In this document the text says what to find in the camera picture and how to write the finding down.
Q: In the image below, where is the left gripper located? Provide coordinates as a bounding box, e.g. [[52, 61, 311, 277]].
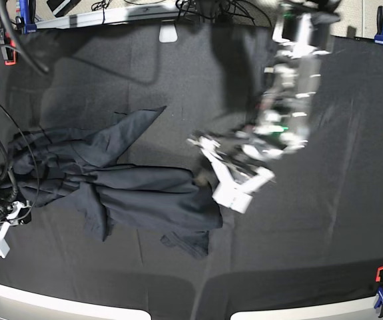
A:
[[187, 126, 294, 180]]

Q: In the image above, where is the dark grey t-shirt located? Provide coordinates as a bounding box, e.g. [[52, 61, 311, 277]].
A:
[[8, 108, 222, 259]]

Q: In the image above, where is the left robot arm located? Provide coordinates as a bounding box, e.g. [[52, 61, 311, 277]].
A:
[[190, 1, 340, 183]]

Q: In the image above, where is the black table cloth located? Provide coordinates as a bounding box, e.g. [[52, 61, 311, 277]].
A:
[[0, 25, 383, 319]]

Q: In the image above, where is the red black clamp left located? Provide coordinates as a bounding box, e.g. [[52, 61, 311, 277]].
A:
[[1, 37, 17, 66]]

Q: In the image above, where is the blue bar clamp left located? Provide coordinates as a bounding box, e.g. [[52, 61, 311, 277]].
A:
[[15, 0, 37, 34]]

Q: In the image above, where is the black box on floor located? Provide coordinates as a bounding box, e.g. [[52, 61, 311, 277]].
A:
[[46, 0, 81, 17]]

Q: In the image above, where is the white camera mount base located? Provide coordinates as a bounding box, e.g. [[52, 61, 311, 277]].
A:
[[159, 21, 179, 43]]

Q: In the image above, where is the black cable bundle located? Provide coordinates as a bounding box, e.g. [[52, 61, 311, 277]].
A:
[[175, 0, 273, 27]]

